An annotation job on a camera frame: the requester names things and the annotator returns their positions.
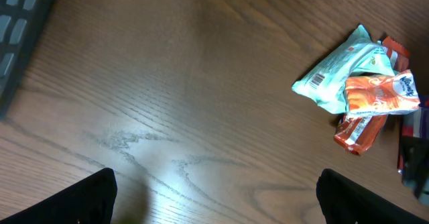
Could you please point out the green wipes packet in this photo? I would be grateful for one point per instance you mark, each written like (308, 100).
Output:
(325, 83)

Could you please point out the red purple snack packet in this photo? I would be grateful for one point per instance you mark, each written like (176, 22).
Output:
(414, 124)

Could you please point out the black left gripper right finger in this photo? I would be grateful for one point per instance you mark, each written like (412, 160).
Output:
(343, 201)

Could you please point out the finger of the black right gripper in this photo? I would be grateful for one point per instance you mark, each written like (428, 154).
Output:
(417, 167)

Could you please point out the brown orange candy bar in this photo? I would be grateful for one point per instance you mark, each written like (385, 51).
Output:
(356, 135)

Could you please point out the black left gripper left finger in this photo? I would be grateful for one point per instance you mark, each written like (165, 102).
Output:
(89, 201)

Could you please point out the orange white small packet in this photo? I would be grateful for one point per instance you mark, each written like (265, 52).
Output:
(381, 95)

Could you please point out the dark grey plastic basket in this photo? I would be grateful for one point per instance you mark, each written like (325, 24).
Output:
(22, 22)

